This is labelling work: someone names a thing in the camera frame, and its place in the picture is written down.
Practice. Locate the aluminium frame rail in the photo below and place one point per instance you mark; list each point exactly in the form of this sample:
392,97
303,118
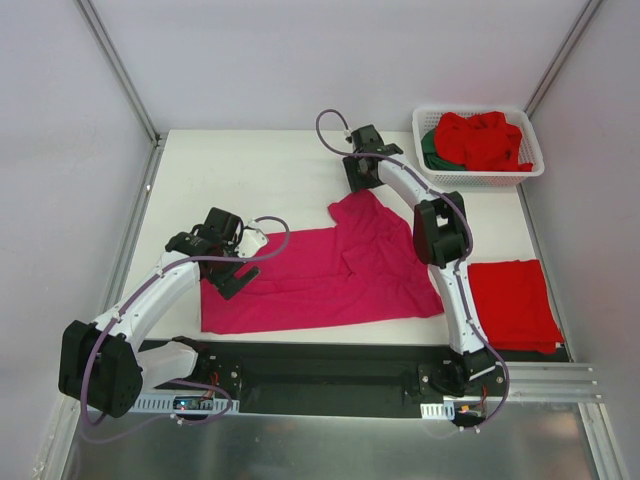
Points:
556,383

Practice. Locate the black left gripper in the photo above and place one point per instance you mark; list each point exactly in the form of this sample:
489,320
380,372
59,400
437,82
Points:
232,279

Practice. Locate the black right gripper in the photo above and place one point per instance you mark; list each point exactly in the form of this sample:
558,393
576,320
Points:
356,174

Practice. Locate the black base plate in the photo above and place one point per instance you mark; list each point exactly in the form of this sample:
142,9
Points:
370,381

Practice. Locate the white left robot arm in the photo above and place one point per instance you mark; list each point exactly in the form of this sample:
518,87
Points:
130,320

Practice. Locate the green t shirt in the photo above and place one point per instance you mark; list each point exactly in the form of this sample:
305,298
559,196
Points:
432,159

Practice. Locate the pink t shirt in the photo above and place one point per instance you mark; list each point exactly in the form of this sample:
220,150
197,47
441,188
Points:
363,269

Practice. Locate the red crumpled t shirt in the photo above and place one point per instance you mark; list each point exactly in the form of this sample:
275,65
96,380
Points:
484,142

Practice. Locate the white plastic laundry basket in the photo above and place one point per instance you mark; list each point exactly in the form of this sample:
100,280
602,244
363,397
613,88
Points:
426,118

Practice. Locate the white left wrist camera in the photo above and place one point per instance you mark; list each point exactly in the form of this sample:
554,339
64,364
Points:
253,240

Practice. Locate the folded red t shirt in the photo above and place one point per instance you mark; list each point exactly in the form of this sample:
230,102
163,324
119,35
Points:
512,304

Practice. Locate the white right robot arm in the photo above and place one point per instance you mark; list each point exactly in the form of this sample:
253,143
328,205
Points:
442,241

